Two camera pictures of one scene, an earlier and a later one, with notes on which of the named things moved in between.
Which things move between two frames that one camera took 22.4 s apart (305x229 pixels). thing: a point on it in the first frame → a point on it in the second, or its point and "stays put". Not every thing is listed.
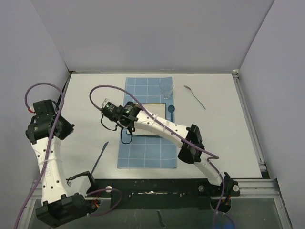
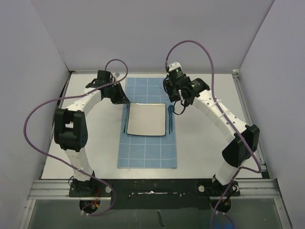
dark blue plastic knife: [99, 156] → [169, 109]
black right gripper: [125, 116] → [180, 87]
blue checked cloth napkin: [148, 151] stays put
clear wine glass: [166, 87] stays put
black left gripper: [68, 129] → [121, 98]
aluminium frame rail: [265, 187] stays put
